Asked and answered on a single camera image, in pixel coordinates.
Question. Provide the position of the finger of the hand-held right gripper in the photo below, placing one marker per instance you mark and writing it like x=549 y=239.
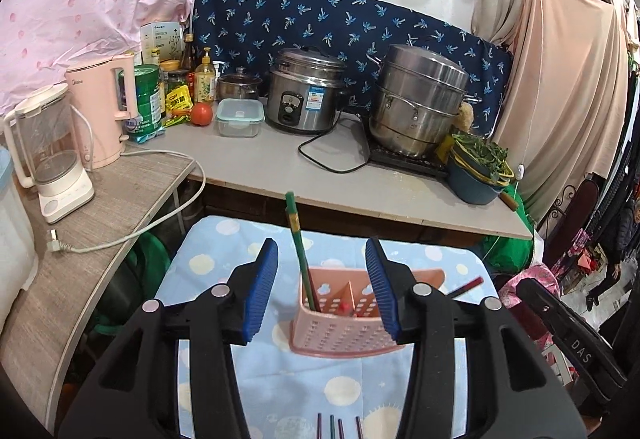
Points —
x=560 y=324

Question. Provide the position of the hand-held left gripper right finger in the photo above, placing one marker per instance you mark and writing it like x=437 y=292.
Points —
x=380 y=289

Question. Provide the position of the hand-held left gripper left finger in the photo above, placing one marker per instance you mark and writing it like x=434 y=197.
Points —
x=260 y=289

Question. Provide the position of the green chopstick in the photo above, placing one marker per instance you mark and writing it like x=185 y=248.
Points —
x=331 y=426
x=299 y=249

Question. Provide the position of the pink plastic utensil basket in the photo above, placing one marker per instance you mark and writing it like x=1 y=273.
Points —
x=340 y=334

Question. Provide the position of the red chopstick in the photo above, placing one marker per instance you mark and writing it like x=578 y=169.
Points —
x=470 y=285

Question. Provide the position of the dark purple chopstick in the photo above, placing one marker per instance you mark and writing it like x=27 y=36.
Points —
x=320 y=426
x=341 y=429
x=358 y=428

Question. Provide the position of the pink floral cloth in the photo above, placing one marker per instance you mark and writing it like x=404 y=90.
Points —
x=535 y=274

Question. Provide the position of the green bag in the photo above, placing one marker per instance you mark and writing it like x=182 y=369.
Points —
x=140 y=259
x=510 y=249

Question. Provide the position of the blue planet print tablecloth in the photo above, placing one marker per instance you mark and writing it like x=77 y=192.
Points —
x=280 y=394

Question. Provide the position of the grey countertop board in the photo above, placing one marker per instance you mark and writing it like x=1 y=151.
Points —
x=300 y=179

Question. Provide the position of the dark ornate metal chair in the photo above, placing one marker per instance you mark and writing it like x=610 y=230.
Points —
x=585 y=199

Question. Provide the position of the black induction cooktop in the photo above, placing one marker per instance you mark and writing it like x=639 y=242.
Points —
x=400 y=161

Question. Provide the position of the blue plastic basin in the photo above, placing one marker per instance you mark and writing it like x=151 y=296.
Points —
x=470 y=189

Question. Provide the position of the leafy green vegetables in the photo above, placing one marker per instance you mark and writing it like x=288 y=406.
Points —
x=480 y=154

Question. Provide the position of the clear food container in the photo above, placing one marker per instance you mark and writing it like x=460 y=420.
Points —
x=240 y=118

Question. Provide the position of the wood grain side counter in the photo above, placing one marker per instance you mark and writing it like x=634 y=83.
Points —
x=100 y=219

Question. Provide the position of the red tomato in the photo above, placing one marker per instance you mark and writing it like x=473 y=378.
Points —
x=202 y=114

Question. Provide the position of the yellow loofah sponge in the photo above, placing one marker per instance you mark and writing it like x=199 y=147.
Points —
x=466 y=116

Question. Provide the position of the steel steamer pot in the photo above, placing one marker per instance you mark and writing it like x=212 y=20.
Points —
x=420 y=99

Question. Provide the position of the green snack packet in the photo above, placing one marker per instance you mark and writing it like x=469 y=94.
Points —
x=145 y=132

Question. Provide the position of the steel rice cooker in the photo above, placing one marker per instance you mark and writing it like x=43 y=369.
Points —
x=305 y=94

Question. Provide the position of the yellow seasoning packet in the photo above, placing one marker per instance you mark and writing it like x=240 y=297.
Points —
x=178 y=105

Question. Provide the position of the small steel lidded pot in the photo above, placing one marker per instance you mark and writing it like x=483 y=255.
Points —
x=240 y=86

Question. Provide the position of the yellow oil pump bottle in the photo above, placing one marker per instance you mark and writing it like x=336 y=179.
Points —
x=205 y=84

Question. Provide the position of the green tin can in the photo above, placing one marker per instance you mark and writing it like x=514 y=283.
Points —
x=150 y=94

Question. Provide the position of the glass jar yellow lid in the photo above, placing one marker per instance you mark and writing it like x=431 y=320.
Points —
x=175 y=79

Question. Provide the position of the white glass kettle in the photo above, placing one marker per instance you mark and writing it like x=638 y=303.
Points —
x=55 y=179

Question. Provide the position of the pink electric kettle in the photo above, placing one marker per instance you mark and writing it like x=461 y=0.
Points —
x=100 y=109

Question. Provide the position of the dark sauce bottle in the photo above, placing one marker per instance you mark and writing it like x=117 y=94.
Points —
x=188 y=56

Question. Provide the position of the white green carton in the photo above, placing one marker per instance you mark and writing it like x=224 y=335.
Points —
x=162 y=39

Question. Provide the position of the navy floral cloth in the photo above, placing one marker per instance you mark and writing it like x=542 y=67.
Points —
x=300 y=14

